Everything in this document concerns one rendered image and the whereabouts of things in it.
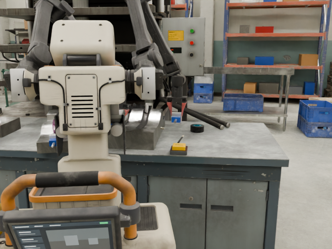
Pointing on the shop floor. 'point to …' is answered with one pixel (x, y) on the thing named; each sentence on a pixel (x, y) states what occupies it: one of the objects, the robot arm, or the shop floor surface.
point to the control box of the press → (186, 47)
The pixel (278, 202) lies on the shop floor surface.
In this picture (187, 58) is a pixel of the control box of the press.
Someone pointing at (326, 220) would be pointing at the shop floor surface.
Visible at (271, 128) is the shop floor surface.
